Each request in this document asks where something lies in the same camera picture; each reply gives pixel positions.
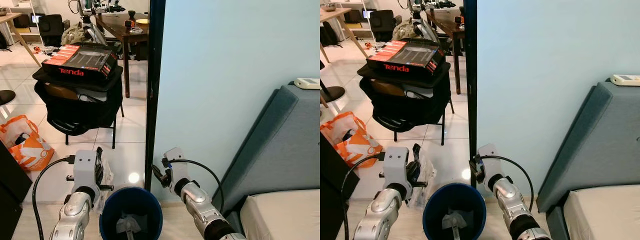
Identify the clear blue plastic pack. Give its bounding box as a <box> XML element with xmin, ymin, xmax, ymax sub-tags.
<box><xmin>407</xmin><ymin>154</ymin><xmax>437</xmax><ymax>210</ymax></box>
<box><xmin>97</xmin><ymin>156</ymin><xmax>116</xmax><ymax>205</ymax></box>

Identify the black folding chair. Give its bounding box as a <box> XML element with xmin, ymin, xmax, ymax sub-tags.
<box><xmin>357</xmin><ymin>60</ymin><xmax>453</xmax><ymax>147</ymax></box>
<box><xmin>32</xmin><ymin>65</ymin><xmax>125</xmax><ymax>150</ymax></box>

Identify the orange and white bag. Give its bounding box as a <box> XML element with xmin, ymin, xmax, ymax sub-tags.
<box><xmin>0</xmin><ymin>115</ymin><xmax>56</xmax><ymax>172</ymax></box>
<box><xmin>320</xmin><ymin>111</ymin><xmax>383</xmax><ymax>168</ymax></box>

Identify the black dresser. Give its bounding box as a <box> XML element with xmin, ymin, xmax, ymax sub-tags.
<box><xmin>320</xmin><ymin>132</ymin><xmax>361</xmax><ymax>240</ymax></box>
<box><xmin>0</xmin><ymin>142</ymin><xmax>33</xmax><ymax>240</ymax></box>

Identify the black red Tenda box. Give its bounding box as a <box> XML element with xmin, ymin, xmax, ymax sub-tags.
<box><xmin>366</xmin><ymin>40</ymin><xmax>446</xmax><ymax>77</ymax></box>
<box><xmin>41</xmin><ymin>44</ymin><xmax>118</xmax><ymax>81</ymax></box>

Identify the black round stool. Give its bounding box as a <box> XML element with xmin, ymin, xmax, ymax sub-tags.
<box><xmin>320</xmin><ymin>85</ymin><xmax>347</xmax><ymax>116</ymax></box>
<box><xmin>0</xmin><ymin>90</ymin><xmax>17</xmax><ymax>118</ymax></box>

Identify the teal upholstered headboard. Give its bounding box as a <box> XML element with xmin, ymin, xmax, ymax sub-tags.
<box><xmin>536</xmin><ymin>81</ymin><xmax>640</xmax><ymax>213</ymax></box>
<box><xmin>217</xmin><ymin>85</ymin><xmax>321</xmax><ymax>216</ymax></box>

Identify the olive green bag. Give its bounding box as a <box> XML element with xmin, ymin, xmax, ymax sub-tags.
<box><xmin>392</xmin><ymin>20</ymin><xmax>423</xmax><ymax>42</ymax></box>
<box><xmin>61</xmin><ymin>22</ymin><xmax>93</xmax><ymax>47</ymax></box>

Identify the mattress with beige sheet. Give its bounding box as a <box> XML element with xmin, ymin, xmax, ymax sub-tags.
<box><xmin>240</xmin><ymin>189</ymin><xmax>321</xmax><ymax>240</ymax></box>
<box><xmin>562</xmin><ymin>185</ymin><xmax>640</xmax><ymax>240</ymax></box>

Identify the dark brown wooden table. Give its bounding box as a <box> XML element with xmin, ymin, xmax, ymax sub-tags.
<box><xmin>95</xmin><ymin>12</ymin><xmax>150</xmax><ymax>98</ymax></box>
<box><xmin>425</xmin><ymin>7</ymin><xmax>467</xmax><ymax>96</ymax></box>

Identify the black office chair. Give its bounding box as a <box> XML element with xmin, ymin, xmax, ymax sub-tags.
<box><xmin>37</xmin><ymin>14</ymin><xmax>66</xmax><ymax>48</ymax></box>
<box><xmin>370</xmin><ymin>9</ymin><xmax>396</xmax><ymax>43</ymax></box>

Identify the light wooden table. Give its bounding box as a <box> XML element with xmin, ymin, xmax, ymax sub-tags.
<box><xmin>0</xmin><ymin>12</ymin><xmax>43</xmax><ymax>68</ymax></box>
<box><xmin>320</xmin><ymin>7</ymin><xmax>368</xmax><ymax>63</ymax></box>

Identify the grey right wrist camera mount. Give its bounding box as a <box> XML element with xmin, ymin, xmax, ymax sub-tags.
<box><xmin>477</xmin><ymin>144</ymin><xmax>501</xmax><ymax>188</ymax></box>
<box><xmin>163</xmin><ymin>147</ymin><xmax>188</xmax><ymax>193</ymax></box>

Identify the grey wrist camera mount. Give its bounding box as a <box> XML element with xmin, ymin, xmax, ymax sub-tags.
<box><xmin>384</xmin><ymin>146</ymin><xmax>412</xmax><ymax>188</ymax></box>
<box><xmin>163</xmin><ymin>147</ymin><xmax>188</xmax><ymax>193</ymax></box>
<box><xmin>72</xmin><ymin>150</ymin><xmax>101</xmax><ymax>191</ymax></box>
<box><xmin>477</xmin><ymin>144</ymin><xmax>501</xmax><ymax>188</ymax></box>

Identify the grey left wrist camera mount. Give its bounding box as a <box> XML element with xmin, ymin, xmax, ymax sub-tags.
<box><xmin>72</xmin><ymin>150</ymin><xmax>101</xmax><ymax>191</ymax></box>
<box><xmin>384</xmin><ymin>146</ymin><xmax>412</xmax><ymax>188</ymax></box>

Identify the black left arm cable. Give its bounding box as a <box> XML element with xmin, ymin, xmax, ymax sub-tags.
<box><xmin>340</xmin><ymin>152</ymin><xmax>387</xmax><ymax>240</ymax></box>
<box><xmin>31</xmin><ymin>155</ymin><xmax>76</xmax><ymax>240</ymax></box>

